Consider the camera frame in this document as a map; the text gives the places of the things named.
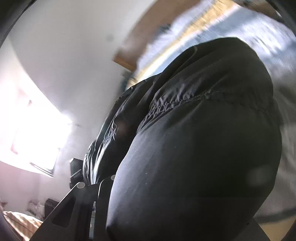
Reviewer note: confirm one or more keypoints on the black long puffer coat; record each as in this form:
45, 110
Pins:
194, 150

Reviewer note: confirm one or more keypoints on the wooden headboard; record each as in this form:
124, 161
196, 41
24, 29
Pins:
158, 17

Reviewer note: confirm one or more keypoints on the window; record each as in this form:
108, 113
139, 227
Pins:
33, 131

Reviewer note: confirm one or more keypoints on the striped bed duvet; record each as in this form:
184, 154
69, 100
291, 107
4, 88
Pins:
274, 43

